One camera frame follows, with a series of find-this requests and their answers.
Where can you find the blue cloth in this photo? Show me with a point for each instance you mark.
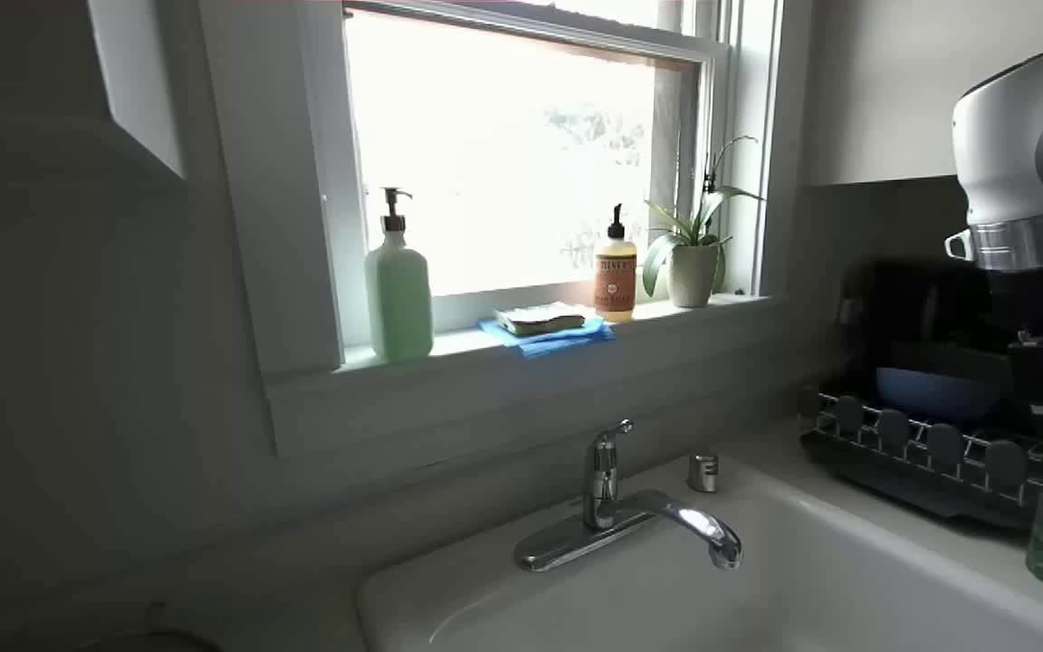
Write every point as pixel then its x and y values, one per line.
pixel 548 339

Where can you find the white framed window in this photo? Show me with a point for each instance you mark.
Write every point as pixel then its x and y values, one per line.
pixel 511 131

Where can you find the beige sponge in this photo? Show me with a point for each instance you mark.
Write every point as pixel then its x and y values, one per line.
pixel 542 321

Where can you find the white kitchen sink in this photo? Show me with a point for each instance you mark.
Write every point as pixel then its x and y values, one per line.
pixel 822 571

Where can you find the chrome sprayer cap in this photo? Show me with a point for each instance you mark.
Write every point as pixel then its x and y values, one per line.
pixel 702 471

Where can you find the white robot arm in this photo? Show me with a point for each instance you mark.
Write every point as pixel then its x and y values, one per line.
pixel 998 145

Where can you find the blue bowl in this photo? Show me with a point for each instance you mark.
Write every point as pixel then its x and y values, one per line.
pixel 940 397

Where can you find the green soap dispenser bottle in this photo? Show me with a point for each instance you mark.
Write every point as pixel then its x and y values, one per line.
pixel 399 292

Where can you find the potted plant in white pot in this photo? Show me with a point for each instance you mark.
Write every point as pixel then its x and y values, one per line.
pixel 688 247

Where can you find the chrome kitchen faucet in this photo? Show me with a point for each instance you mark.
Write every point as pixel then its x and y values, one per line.
pixel 608 517

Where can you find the amber soap dispenser bottle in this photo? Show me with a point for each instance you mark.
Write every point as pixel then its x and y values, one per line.
pixel 617 268

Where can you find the black dish drying rack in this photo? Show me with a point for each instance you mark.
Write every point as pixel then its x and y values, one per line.
pixel 943 317

